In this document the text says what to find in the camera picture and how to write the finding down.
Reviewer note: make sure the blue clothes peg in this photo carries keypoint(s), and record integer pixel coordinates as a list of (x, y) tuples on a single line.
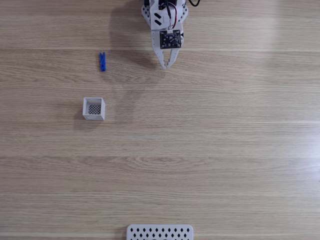
[(102, 62)]

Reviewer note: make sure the small white lattice crate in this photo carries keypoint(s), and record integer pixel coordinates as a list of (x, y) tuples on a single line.
[(93, 109)]

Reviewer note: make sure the white perforated plate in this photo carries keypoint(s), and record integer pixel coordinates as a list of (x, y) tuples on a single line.
[(160, 232)]

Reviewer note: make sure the black camera circuit board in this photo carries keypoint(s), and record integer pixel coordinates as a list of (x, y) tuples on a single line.
[(170, 39)]

